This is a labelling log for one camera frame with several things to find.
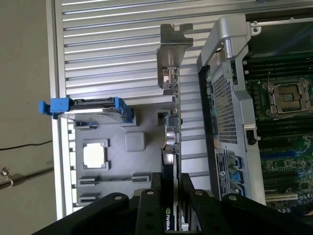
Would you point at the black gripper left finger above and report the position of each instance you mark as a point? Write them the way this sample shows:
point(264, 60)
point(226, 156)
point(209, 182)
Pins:
point(146, 215)

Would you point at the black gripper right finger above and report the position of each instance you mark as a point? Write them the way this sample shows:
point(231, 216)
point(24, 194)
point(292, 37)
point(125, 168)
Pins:
point(203, 215)

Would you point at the Nvidia graphics card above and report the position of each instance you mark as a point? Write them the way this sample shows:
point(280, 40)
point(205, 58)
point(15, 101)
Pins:
point(171, 56)

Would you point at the blue slot clip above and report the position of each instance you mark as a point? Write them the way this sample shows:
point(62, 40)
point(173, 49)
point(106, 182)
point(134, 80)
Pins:
point(238, 176)

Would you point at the grey parts rack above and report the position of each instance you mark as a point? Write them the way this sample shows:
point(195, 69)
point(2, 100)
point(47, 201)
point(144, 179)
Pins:
point(117, 161)

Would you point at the silver CPU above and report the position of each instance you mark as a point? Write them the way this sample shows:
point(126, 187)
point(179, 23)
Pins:
point(95, 156)

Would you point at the cream expansion slot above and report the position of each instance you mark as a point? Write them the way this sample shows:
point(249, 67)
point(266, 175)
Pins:
point(281, 197)

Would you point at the green motherboard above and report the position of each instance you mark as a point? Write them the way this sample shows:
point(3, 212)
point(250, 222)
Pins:
point(288, 171)

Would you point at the blue expansion slot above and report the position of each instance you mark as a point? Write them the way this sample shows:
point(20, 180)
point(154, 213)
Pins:
point(278, 155)

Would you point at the black RAM slot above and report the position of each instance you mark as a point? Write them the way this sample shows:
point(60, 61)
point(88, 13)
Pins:
point(286, 136)
point(281, 64)
point(281, 59)
point(281, 73)
point(286, 124)
point(286, 130)
point(286, 142)
point(281, 68)

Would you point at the metal rod with clamp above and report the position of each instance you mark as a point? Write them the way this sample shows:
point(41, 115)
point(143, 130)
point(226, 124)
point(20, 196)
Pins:
point(31, 176)

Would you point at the hard disk in blue carrier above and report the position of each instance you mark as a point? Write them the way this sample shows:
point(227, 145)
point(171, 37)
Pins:
point(58, 107)

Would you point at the CPU socket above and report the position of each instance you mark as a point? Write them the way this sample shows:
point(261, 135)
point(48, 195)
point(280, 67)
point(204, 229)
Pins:
point(289, 98)

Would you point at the locking lever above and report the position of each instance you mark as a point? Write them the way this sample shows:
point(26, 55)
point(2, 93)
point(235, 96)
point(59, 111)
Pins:
point(269, 80)

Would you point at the open black PC case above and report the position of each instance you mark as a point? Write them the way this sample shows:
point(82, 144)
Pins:
point(234, 31)

